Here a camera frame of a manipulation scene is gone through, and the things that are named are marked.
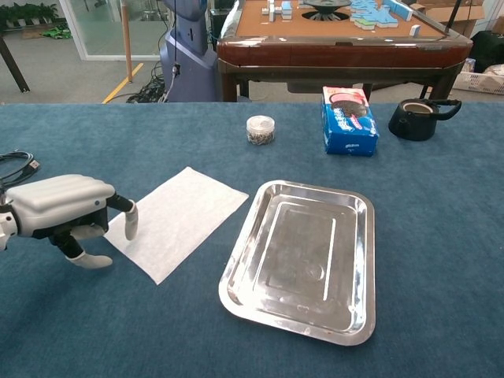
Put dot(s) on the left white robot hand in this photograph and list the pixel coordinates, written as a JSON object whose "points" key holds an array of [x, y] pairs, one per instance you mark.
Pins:
{"points": [[59, 201]]}

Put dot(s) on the white paper sheet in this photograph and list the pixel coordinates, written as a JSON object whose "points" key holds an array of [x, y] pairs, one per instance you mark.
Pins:
{"points": [[185, 220]]}

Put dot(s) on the silver metal tray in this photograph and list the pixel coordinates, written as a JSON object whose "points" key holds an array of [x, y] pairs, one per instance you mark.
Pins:
{"points": [[299, 260]]}

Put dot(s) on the blue felt table cover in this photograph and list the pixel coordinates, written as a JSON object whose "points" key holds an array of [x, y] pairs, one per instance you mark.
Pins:
{"points": [[118, 130]]}

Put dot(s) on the black slanted table leg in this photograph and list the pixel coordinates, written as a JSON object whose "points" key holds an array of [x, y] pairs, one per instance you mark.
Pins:
{"points": [[13, 67]]}

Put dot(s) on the green floor object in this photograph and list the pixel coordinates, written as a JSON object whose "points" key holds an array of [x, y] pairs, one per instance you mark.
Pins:
{"points": [[57, 32]]}

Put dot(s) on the wooden pole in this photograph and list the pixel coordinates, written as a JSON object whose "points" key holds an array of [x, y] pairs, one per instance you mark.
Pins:
{"points": [[127, 39]]}

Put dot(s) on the green potted plants row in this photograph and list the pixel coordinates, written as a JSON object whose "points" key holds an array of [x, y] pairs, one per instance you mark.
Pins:
{"points": [[27, 13]]}

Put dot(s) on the small clear screw jar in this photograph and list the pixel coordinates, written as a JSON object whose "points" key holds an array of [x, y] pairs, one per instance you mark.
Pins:
{"points": [[260, 130]]}

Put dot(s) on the small blue mahjong tile cluster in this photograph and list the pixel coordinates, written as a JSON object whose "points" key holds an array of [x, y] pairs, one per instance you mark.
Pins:
{"points": [[281, 10]]}

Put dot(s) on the blue cookie box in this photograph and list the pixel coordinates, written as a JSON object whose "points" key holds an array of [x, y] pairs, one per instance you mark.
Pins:
{"points": [[348, 126]]}

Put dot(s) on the brown mahjong table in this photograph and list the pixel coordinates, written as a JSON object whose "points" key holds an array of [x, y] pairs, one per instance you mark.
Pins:
{"points": [[334, 55]]}

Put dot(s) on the black mahjong centre hub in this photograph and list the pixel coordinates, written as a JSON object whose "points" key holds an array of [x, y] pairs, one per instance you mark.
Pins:
{"points": [[325, 10]]}

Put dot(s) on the black iron teapot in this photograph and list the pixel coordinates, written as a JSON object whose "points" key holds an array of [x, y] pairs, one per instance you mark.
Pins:
{"points": [[411, 126]]}

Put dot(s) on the blue mahjong tile heap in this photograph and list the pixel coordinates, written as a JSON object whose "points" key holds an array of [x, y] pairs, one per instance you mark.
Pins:
{"points": [[374, 17]]}

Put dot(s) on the long blue mahjong tile row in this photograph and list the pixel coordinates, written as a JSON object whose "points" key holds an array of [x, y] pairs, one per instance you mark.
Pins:
{"points": [[399, 10]]}

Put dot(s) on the white blue mahjong tile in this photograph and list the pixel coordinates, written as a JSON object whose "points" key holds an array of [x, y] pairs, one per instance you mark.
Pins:
{"points": [[415, 30]]}

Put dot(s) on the white plastic basket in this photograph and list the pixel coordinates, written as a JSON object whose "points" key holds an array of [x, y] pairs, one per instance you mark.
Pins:
{"points": [[472, 82]]}

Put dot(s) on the thin black rod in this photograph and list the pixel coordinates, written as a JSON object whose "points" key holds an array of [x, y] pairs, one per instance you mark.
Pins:
{"points": [[453, 17]]}

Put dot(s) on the brown cardboard box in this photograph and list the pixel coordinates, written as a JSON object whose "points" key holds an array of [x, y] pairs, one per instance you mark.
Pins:
{"points": [[470, 13]]}

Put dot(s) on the black bag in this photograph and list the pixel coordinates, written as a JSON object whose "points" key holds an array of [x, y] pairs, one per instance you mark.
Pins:
{"points": [[488, 49]]}

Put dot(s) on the glass door frame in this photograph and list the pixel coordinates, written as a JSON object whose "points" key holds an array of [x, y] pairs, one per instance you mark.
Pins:
{"points": [[75, 31]]}

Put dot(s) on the black pendant switch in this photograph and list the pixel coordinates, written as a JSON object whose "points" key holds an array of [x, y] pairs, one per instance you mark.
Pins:
{"points": [[175, 69]]}

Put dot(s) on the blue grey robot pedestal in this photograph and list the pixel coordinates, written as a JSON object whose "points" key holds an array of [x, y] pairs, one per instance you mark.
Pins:
{"points": [[193, 59]]}

